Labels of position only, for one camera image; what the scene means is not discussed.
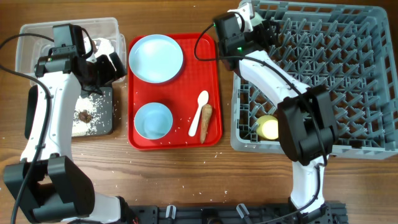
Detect white napkin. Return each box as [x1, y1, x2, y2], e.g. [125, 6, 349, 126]
[93, 38, 115, 58]

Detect brown food scrap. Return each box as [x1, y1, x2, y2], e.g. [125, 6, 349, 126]
[78, 110, 92, 123]

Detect pile of white rice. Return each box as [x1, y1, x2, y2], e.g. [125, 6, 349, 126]
[72, 94, 105, 137]

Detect large light blue plate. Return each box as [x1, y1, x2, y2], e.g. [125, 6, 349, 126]
[129, 34, 184, 84]

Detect small light blue bowl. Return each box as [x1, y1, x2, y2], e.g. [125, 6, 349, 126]
[134, 102, 174, 140]

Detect yellow plastic cup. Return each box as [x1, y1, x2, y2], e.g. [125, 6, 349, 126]
[256, 115, 279, 140]

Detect green bowl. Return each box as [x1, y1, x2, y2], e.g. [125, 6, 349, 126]
[250, 14, 264, 27]

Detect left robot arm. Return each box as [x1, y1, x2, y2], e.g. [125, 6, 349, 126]
[3, 24, 139, 223]

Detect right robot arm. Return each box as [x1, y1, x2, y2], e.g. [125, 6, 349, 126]
[213, 12, 338, 223]

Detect grey dishwasher rack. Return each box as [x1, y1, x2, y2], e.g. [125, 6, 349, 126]
[239, 1, 397, 159]

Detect black plastic tray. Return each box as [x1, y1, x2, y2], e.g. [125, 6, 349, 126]
[24, 83, 114, 140]

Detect clear plastic bin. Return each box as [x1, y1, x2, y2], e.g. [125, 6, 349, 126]
[15, 17, 127, 77]

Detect red serving tray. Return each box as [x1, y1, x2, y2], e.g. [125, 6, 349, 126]
[127, 33, 223, 151]

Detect white plastic spoon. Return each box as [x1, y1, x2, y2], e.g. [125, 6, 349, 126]
[188, 90, 209, 137]

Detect brown carrot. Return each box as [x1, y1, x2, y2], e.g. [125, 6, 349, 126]
[200, 104, 213, 144]

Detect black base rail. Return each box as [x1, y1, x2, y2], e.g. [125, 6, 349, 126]
[130, 202, 348, 224]

